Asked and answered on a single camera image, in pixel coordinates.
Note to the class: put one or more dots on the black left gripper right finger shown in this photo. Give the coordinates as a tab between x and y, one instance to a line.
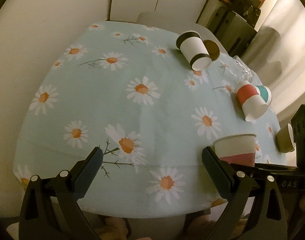
267	219

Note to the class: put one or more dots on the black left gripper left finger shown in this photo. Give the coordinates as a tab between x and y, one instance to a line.
38	219

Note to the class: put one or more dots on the olive ceramic mug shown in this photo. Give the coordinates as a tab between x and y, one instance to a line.
285	139

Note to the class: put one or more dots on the pink band paper cup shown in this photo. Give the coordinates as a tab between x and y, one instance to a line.
237	149

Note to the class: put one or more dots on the red band paper cup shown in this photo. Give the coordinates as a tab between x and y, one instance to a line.
253	105

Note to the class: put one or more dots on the teal band paper cup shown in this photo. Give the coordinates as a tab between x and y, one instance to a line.
265	93

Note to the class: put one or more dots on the brown kraft paper cup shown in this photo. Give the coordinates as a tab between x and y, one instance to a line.
212	48

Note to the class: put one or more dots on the black band paper cup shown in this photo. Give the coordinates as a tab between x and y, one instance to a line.
193	49

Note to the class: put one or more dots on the daisy print blue tablecloth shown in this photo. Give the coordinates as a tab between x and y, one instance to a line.
128	89

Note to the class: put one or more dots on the cream curtain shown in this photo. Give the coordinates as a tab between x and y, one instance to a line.
277	55

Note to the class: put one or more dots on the dark grey suitcase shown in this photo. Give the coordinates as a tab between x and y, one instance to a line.
232	31

